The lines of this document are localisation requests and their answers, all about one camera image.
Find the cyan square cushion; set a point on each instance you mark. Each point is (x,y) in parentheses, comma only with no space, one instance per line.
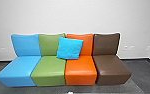
(69,48)

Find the orange sofa seat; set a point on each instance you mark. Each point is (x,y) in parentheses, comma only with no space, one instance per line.
(81,71)

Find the green sofa seat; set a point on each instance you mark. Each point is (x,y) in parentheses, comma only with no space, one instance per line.
(49,71)

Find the brown sofa seat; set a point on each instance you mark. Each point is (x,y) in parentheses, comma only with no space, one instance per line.
(110,66)

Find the blue sofa seat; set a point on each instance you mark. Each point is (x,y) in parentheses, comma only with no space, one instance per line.
(19,70)

